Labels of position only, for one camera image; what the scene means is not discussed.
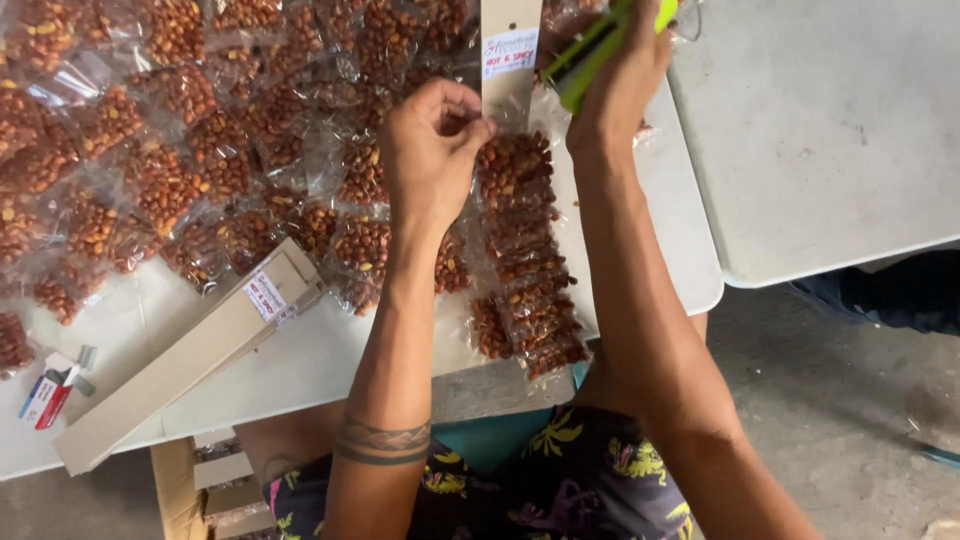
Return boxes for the person's right hand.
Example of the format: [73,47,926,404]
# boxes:
[566,0,675,164]

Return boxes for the dark palm print shorts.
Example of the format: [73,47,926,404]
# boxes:
[262,405,696,540]

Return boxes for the labelled cardboard header strip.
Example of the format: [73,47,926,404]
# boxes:
[479,0,544,130]

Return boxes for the green stapler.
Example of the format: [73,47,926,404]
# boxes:
[540,0,681,115]

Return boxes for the brown cardboard box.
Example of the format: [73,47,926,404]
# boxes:
[150,427,280,540]

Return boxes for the red white staple box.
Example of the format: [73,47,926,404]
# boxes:
[18,344,99,432]

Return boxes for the person's left hand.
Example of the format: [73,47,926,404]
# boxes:
[376,76,498,230]

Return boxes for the pile of loose peanut packets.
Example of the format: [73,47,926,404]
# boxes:
[0,0,483,327]

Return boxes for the person's left leg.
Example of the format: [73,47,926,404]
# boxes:
[234,399,354,485]

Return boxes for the blue object on floor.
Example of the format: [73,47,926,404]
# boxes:
[920,442,960,471]

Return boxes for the column of stapled peanut packets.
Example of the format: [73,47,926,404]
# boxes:
[469,129,592,381]

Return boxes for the stack of cardboard strips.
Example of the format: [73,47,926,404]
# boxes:
[51,237,328,478]

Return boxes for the single clear peanut bag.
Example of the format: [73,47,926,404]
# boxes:
[0,310,37,381]

